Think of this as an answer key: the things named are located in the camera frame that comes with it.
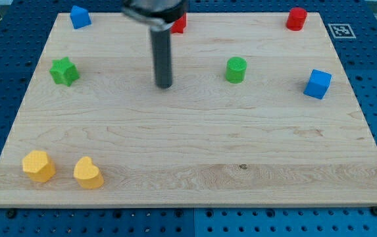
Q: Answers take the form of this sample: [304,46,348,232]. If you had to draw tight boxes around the white fiducial marker tag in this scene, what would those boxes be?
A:
[328,23,356,39]

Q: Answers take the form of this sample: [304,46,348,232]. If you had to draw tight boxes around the red cylinder block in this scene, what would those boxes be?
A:
[286,7,307,31]

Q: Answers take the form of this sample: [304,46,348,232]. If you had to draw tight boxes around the red block behind rod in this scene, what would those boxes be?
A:
[171,13,187,34]

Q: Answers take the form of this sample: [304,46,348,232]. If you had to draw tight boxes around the green cylinder block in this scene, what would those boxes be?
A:
[225,57,247,84]

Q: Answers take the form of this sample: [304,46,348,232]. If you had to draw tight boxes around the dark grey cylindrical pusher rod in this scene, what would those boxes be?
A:
[150,24,173,89]

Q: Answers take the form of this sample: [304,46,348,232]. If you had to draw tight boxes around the green star block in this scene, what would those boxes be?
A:
[49,57,80,87]

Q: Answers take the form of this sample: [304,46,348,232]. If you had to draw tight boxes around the light wooden board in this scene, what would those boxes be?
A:
[0,13,377,209]

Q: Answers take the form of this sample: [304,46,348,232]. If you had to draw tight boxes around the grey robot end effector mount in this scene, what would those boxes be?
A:
[121,0,188,26]

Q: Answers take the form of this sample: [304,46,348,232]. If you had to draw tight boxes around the blue cube block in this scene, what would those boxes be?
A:
[303,69,332,99]

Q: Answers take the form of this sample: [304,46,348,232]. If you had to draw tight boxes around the blue pentagon block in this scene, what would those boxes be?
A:
[70,5,91,30]

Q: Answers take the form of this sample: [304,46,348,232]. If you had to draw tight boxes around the yellow hexagon block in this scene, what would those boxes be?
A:
[22,150,56,182]

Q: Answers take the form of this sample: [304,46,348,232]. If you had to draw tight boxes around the yellow heart block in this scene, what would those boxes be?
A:
[73,156,105,190]

